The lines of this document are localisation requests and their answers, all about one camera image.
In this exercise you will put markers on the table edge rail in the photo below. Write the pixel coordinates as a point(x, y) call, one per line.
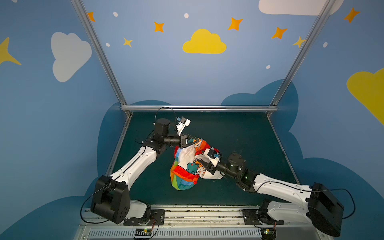
point(112, 163)
point(269, 114)

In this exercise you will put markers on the right side table edge rail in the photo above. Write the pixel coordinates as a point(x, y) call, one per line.
point(269, 114)

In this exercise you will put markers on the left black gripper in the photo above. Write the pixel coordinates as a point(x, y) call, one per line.
point(184, 141)

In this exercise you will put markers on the front aluminium rail frame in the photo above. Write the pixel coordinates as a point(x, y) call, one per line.
point(194, 222)

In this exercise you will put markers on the right slanted aluminium post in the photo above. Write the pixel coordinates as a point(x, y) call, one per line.
point(304, 50)

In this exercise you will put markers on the left slanted aluminium post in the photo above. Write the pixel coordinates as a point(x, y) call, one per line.
point(88, 26)

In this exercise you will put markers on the left side table edge rail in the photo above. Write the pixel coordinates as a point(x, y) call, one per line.
point(112, 163)

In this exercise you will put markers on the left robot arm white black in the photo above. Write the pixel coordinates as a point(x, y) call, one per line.
point(111, 198)

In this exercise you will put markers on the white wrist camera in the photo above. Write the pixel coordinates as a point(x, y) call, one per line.
point(214, 154)
point(181, 124)

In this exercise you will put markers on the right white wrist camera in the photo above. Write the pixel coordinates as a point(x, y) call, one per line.
point(214, 154)

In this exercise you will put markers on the right small black connector box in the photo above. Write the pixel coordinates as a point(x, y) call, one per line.
point(268, 234)

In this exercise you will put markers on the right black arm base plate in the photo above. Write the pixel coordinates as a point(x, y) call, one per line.
point(259, 217)

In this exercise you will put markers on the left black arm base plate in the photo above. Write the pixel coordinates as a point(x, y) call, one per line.
point(152, 217)

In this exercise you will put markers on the left small circuit board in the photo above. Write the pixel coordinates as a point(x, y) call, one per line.
point(142, 233)

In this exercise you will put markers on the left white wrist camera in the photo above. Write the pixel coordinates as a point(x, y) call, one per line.
point(181, 124)

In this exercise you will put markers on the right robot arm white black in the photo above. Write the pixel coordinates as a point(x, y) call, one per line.
point(315, 204)

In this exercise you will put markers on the slanted aluminium post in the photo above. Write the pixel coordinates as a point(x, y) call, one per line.
point(304, 50)
point(88, 26)

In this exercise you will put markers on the back horizontal aluminium rail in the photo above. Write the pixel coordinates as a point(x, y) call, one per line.
point(153, 108)

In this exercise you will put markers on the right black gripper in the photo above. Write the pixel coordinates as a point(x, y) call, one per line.
point(210, 166)

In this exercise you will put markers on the rainbow and white kids jacket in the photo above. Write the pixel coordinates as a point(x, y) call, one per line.
point(185, 171)

